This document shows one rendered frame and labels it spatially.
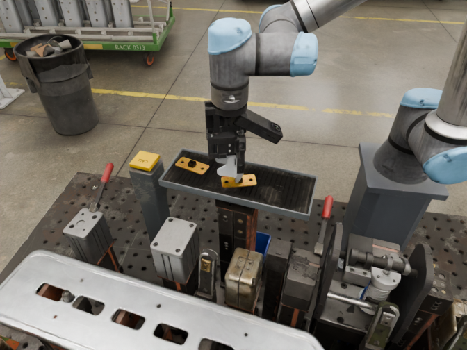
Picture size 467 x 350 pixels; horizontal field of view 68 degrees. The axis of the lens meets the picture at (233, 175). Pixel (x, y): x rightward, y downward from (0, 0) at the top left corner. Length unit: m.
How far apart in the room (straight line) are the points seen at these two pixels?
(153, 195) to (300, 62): 0.54
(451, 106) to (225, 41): 0.45
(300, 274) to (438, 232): 0.85
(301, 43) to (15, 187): 2.57
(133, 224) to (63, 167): 1.64
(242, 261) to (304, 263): 0.14
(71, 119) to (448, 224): 2.73
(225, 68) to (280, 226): 0.84
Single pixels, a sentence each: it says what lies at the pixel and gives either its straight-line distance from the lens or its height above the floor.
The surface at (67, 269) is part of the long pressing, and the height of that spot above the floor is 1.00.
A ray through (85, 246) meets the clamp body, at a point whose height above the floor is 1.02.
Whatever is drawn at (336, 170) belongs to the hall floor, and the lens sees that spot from 2.76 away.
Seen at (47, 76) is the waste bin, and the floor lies 0.57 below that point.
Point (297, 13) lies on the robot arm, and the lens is 0.76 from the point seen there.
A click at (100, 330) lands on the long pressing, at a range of 0.86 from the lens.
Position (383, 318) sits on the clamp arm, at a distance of 0.79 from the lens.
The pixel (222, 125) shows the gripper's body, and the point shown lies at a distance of 0.73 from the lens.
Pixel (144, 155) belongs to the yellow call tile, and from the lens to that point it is 0.96.
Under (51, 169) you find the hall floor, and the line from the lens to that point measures 2.99.
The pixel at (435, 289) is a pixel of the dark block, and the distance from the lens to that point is 0.82.
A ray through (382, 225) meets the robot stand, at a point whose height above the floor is 0.94.
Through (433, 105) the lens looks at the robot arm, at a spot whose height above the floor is 1.33.
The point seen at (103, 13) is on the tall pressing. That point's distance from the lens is 4.68.
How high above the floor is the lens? 1.74
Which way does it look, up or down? 42 degrees down
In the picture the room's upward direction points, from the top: straight up
